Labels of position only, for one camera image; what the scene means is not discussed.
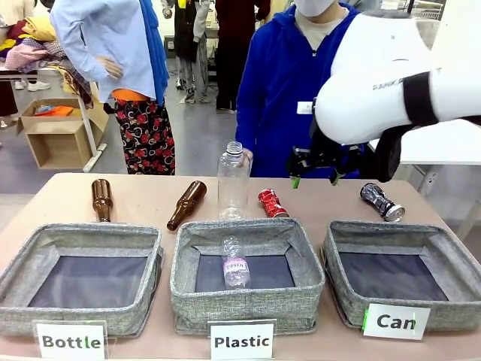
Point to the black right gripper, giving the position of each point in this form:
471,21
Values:
327,156

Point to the crushed red can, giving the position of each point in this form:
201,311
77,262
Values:
272,203

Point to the crushed black can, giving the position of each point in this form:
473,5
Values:
379,201

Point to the large clear plastic bottle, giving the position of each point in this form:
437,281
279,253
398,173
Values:
233,180

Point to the small crushed pink-label bottle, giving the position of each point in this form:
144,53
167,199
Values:
235,265

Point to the brown glass bottle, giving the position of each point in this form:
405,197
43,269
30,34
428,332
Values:
101,199
188,205

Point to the person right forearm blue sleeve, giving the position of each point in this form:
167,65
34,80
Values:
246,120

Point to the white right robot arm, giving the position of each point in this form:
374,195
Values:
376,75

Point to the grey fabric basket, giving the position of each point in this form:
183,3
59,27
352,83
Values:
447,244
244,304
22,263

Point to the white Can label sign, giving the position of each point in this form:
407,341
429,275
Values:
396,322

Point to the person right hand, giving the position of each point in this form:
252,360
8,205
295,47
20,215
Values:
248,156

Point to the white name badge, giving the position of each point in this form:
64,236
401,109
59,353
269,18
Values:
304,108

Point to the person blue hoodie torso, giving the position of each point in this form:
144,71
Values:
285,82

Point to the person in dark red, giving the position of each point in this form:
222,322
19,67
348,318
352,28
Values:
235,56

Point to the white face mask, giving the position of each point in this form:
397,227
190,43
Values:
313,6

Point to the black red floral skirt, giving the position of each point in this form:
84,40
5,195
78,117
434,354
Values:
146,139

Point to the white Plastic label sign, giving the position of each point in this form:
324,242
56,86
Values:
242,341

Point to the blue scarf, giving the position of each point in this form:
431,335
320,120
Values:
156,45

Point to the orange garment on mannequin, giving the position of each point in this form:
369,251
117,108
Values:
129,94

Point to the beige mannequin hand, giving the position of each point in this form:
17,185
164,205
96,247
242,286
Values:
112,67

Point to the light blue mannequin shirt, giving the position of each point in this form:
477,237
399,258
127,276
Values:
112,30

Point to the patterned hanging cloth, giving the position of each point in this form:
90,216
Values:
77,86

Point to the open cardboard box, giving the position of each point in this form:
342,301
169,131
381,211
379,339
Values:
56,143

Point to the orange cloth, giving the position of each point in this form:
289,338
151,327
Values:
56,110

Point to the white sneaker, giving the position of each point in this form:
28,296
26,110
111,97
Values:
38,86
20,85

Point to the white Bottle label sign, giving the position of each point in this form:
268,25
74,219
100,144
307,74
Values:
70,341

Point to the pile of colourful clothes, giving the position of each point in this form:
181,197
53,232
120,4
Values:
30,41

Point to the white table leg frame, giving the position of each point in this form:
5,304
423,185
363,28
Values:
90,128

